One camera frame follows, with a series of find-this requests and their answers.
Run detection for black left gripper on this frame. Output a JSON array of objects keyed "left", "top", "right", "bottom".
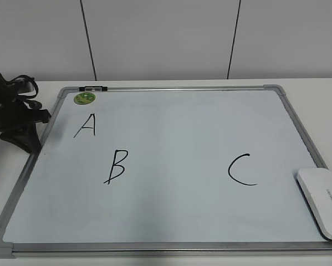
[{"left": 0, "top": 74, "right": 50, "bottom": 153}]

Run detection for white board eraser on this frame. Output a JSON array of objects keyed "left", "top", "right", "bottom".
[{"left": 297, "top": 168, "right": 332, "bottom": 240}]

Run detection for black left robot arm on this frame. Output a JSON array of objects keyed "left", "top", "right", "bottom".
[{"left": 0, "top": 73, "right": 51, "bottom": 154}]

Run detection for green round magnet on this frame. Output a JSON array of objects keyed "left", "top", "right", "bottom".
[{"left": 74, "top": 92, "right": 96, "bottom": 105}]

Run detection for white magnetic whiteboard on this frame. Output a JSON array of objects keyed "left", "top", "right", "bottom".
[{"left": 0, "top": 85, "right": 332, "bottom": 258}]

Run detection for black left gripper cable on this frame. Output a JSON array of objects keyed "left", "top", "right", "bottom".
[{"left": 4, "top": 74, "right": 43, "bottom": 110}]

